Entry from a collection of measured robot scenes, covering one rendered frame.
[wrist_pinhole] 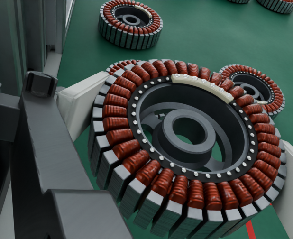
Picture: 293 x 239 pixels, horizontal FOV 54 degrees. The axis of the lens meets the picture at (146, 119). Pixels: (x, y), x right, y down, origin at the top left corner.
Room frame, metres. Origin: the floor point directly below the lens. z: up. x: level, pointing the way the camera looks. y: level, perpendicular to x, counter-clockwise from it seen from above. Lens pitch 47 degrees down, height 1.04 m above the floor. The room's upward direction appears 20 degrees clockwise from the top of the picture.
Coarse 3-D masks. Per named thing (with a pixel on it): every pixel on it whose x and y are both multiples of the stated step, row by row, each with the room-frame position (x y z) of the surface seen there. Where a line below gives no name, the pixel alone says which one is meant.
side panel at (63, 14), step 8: (56, 0) 0.34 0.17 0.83; (64, 0) 0.35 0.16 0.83; (72, 0) 0.45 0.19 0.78; (56, 8) 0.34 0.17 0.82; (64, 8) 0.35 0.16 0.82; (72, 8) 0.46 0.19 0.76; (56, 16) 0.34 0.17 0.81; (64, 16) 0.36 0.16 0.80; (56, 24) 0.34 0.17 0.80; (64, 24) 0.36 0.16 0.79; (56, 32) 0.34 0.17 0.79; (64, 32) 0.36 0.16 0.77; (56, 40) 0.34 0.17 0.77; (64, 40) 0.36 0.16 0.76; (48, 48) 0.34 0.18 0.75; (56, 48) 0.34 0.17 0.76
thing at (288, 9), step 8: (232, 0) 0.75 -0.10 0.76; (240, 0) 0.75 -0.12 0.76; (248, 0) 0.78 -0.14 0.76; (264, 0) 0.80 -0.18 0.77; (272, 0) 0.79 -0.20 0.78; (280, 0) 0.78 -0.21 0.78; (288, 0) 0.79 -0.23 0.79; (272, 8) 0.79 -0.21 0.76; (280, 8) 0.79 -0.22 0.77; (288, 8) 0.79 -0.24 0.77
